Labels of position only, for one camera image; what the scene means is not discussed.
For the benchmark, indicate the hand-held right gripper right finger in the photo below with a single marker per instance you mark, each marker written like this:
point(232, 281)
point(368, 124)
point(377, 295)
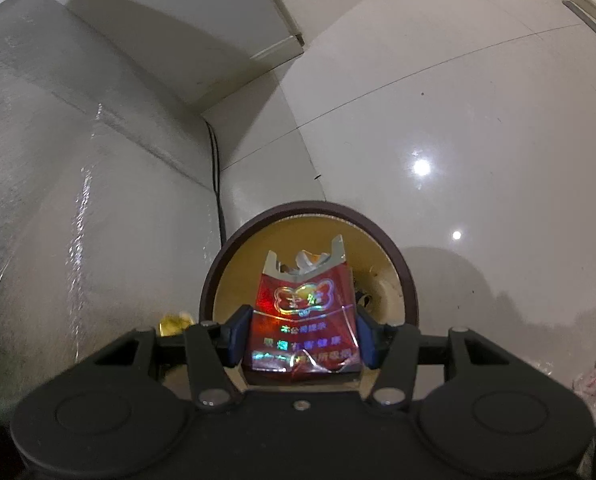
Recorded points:
point(370, 339)

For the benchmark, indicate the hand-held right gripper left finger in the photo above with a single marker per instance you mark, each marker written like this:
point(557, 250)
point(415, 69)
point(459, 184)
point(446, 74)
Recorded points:
point(236, 336)

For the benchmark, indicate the yellow wrapper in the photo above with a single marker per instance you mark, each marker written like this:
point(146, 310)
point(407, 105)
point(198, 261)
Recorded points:
point(175, 325)

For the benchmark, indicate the yellow plastic bucket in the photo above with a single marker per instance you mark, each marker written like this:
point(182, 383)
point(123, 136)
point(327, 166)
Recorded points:
point(393, 280)

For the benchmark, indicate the red cigarette pack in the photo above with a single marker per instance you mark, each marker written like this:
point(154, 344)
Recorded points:
point(303, 325)

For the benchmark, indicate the silver foil sheet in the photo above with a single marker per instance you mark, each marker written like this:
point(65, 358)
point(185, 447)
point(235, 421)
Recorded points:
point(77, 220)

